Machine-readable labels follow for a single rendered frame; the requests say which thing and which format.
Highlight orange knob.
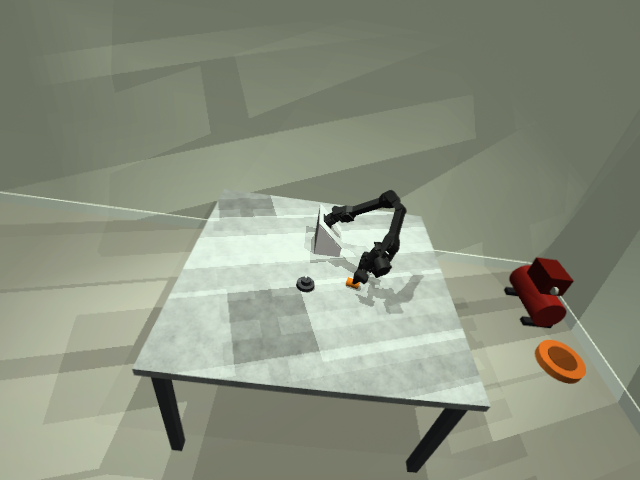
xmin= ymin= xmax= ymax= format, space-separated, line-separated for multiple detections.
xmin=346 ymin=277 xmax=360 ymax=289

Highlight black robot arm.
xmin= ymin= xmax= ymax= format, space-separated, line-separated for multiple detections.
xmin=323 ymin=190 xmax=407 ymax=278

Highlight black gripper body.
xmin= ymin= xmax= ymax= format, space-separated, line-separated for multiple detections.
xmin=353 ymin=251 xmax=374 ymax=284

